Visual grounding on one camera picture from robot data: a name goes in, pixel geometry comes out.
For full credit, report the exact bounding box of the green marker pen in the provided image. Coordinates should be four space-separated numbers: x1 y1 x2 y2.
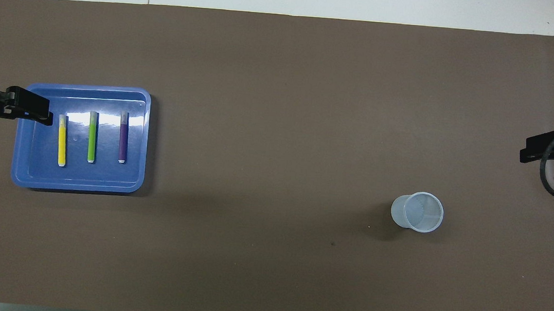
86 111 99 164

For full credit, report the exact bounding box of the yellow marker pen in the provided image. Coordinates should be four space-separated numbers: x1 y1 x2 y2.
56 115 70 167

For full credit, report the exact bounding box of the purple marker pen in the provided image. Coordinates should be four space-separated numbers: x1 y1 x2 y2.
118 111 130 165

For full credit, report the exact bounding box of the blue plastic tray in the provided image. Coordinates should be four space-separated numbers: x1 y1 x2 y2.
10 79 152 197

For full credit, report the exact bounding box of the brown table mat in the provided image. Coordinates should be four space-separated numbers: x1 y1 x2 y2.
0 0 554 311

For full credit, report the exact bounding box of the translucent plastic cup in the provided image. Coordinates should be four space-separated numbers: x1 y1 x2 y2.
389 190 446 234

